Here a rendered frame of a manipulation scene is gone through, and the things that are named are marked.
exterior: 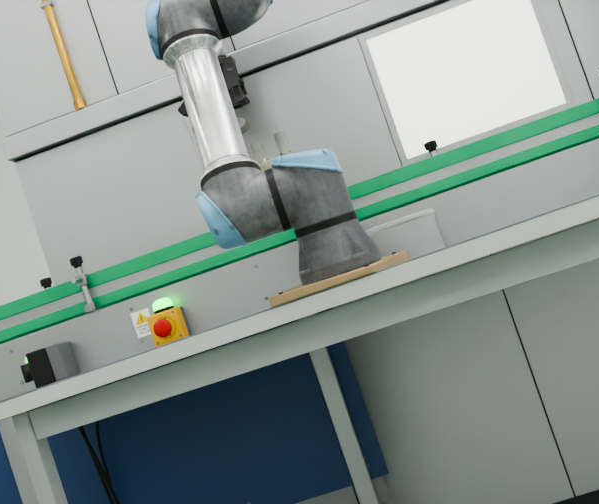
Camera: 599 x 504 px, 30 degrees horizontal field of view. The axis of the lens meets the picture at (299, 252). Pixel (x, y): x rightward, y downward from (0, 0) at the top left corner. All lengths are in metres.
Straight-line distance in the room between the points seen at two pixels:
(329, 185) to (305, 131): 0.79
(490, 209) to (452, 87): 0.36
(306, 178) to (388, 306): 0.27
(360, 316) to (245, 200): 0.29
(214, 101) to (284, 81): 0.71
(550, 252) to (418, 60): 1.00
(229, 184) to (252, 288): 0.53
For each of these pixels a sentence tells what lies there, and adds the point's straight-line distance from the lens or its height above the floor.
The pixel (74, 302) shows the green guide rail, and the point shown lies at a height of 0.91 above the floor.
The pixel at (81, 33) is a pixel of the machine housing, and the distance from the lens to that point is 2.98.
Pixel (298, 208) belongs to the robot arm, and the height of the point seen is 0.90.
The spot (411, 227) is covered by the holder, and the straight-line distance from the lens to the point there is 2.28.
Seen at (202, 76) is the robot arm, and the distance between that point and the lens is 2.14.
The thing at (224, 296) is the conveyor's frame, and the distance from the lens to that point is 2.51.
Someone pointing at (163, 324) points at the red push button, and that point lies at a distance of 2.45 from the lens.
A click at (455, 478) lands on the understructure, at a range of 2.81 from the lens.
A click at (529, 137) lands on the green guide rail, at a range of 2.59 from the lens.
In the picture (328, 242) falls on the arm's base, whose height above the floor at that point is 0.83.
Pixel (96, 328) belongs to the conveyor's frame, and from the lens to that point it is 2.60.
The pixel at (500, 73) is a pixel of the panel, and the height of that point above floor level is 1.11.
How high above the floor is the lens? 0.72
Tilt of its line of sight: 3 degrees up
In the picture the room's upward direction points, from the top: 19 degrees counter-clockwise
